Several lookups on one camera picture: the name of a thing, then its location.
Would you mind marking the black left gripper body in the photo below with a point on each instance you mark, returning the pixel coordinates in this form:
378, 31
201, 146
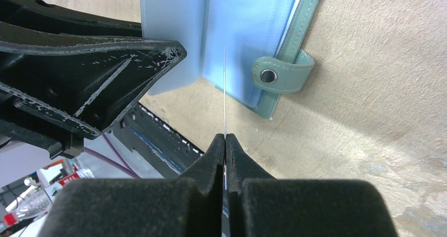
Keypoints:
22, 126

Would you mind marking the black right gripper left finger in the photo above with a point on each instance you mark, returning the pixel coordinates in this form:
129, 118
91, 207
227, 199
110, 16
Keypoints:
187, 205

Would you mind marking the green card holder wallet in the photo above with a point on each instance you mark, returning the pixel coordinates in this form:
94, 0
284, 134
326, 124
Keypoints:
263, 39

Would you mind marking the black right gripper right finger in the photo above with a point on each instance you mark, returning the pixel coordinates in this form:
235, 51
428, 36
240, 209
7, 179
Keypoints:
261, 205

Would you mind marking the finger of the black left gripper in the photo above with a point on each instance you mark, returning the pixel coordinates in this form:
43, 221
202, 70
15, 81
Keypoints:
78, 70

